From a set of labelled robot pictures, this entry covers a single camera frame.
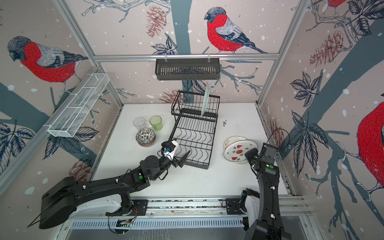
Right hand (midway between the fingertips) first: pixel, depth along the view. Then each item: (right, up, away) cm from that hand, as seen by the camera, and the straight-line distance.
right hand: (247, 153), depth 82 cm
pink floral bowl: (-62, +7, +14) cm, 64 cm away
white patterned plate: (-4, -1, +8) cm, 9 cm away
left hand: (-36, +6, -10) cm, 38 cm away
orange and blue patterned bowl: (-60, +2, +11) cm, 61 cm away
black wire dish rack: (-30, +10, +19) cm, 37 cm away
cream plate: (-5, +5, +17) cm, 18 cm away
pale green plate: (-24, +29, -6) cm, 38 cm away
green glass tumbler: (-57, +16, +24) cm, 64 cm away
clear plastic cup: (-69, +16, +23) cm, 74 cm away
